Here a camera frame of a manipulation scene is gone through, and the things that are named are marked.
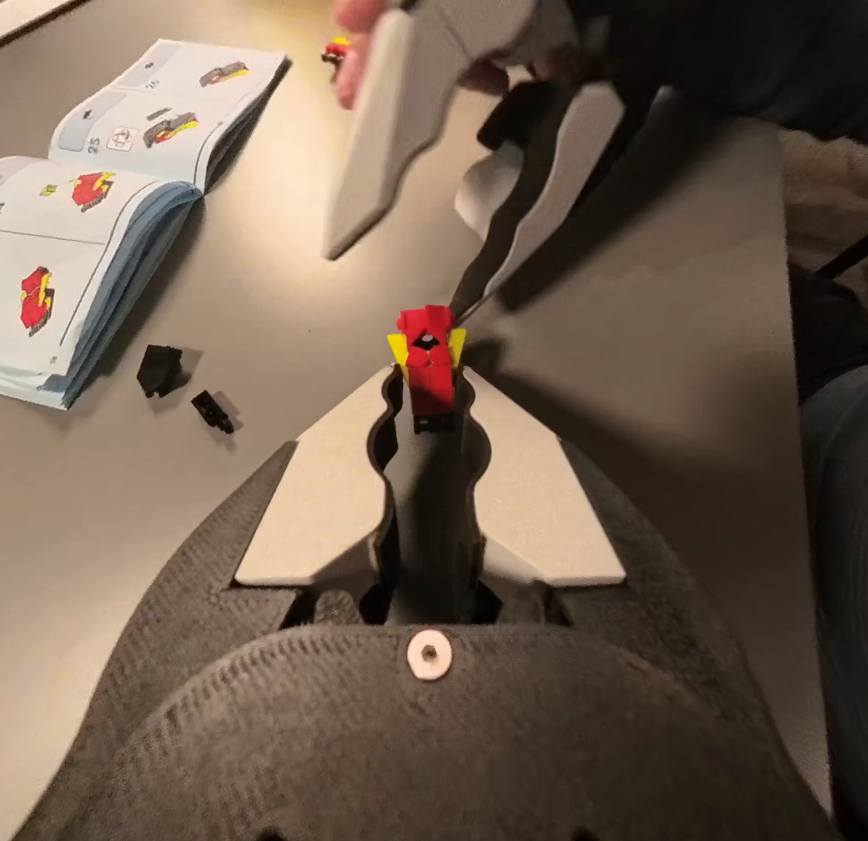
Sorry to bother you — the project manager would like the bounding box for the red yellow lego body assembly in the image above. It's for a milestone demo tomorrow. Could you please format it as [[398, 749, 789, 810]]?
[[386, 303, 469, 435]]

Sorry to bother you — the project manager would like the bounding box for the lego instruction booklet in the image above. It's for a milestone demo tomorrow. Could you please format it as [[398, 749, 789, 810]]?
[[0, 38, 293, 412]]

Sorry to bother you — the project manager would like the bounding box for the person's torso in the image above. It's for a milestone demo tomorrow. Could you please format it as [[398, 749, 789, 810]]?
[[799, 369, 868, 816]]

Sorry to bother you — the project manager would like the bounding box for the black clip lego piece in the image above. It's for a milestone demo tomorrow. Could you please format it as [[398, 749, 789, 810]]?
[[190, 389, 237, 437]]

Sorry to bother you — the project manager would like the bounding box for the person's right hand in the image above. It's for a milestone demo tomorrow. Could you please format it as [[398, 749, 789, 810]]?
[[334, 0, 412, 111]]

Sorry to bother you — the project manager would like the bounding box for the black wedge lego piece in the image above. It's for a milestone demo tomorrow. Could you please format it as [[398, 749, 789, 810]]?
[[135, 343, 186, 400]]

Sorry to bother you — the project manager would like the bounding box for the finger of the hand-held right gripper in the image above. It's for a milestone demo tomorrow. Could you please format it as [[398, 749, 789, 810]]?
[[323, 9, 477, 260], [448, 81, 629, 313]]

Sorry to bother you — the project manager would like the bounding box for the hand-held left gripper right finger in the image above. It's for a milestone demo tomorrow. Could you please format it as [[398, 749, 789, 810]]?
[[456, 372, 627, 608]]

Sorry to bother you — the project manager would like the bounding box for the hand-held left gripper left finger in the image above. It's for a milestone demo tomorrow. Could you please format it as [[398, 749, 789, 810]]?
[[233, 365, 408, 608]]

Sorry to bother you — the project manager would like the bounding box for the person's leg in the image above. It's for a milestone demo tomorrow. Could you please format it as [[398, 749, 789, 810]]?
[[788, 263, 868, 402]]

